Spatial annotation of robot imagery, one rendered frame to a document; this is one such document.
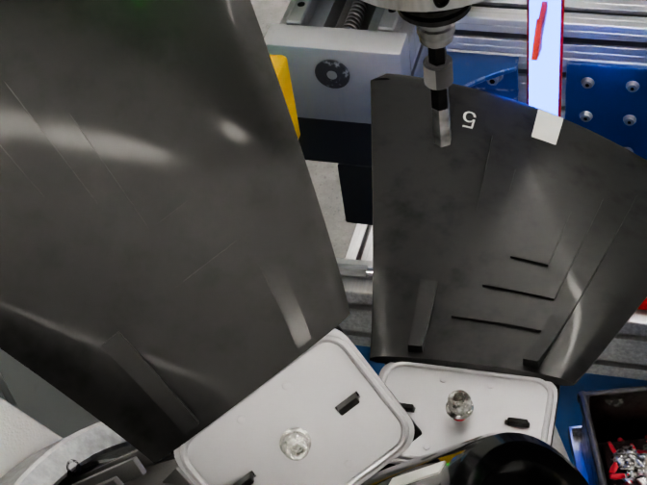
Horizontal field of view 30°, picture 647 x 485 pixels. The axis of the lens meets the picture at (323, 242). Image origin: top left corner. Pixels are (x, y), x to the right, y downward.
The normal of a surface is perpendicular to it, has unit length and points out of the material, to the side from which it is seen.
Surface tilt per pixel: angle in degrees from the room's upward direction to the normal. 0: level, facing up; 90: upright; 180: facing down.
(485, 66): 0
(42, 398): 90
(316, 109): 90
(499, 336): 8
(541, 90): 90
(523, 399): 6
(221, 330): 53
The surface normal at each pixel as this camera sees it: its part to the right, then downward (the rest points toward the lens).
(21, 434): 0.66, -0.36
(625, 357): -0.24, 0.72
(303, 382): 0.08, 0.16
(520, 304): 0.02, -0.76
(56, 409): 0.96, 0.10
